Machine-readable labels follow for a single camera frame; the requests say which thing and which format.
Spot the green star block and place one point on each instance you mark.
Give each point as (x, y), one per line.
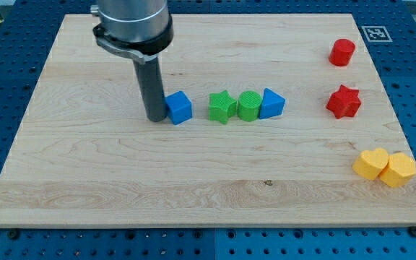
(221, 106)

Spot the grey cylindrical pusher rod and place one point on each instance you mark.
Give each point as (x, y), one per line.
(151, 87)

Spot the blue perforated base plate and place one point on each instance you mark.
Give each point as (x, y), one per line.
(26, 36)

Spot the red star block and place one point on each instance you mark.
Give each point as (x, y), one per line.
(345, 102)

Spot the red cylinder block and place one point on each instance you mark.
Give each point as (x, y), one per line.
(342, 52)

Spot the yellow heart block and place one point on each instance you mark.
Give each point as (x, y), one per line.
(370, 163)

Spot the blue triangle block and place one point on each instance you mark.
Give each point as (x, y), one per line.
(272, 104)

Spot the wooden board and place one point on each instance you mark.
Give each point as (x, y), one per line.
(86, 156)

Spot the yellow hexagon block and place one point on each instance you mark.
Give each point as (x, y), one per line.
(399, 170)

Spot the white fiducial marker tag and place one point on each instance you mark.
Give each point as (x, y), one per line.
(376, 34)

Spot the blue cube block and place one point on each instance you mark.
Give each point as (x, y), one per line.
(179, 107)

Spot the green cylinder block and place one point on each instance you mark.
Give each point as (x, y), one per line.
(249, 103)

